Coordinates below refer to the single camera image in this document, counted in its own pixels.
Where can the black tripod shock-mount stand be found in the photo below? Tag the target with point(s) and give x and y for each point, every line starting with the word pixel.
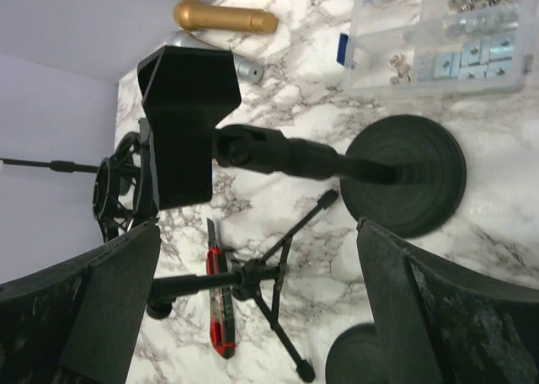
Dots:
pixel 121 202

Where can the grey microphone silver head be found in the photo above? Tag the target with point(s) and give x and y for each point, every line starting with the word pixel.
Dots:
pixel 245 68

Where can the clear plastic organizer box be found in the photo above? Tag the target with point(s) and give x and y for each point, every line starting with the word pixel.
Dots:
pixel 420 48

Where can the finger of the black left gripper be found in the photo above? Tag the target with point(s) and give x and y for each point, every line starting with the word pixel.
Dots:
pixel 183 101

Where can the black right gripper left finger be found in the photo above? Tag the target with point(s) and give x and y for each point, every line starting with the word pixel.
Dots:
pixel 78 321

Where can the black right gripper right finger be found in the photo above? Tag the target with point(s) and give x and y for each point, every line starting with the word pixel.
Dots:
pixel 436 321

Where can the gold microphone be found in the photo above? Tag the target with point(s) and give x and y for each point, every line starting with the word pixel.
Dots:
pixel 193 15

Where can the red black utility knife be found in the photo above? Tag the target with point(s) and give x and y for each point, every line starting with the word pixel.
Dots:
pixel 222 320

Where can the black round-base clip stand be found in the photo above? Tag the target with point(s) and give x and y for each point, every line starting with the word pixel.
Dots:
pixel 404 172

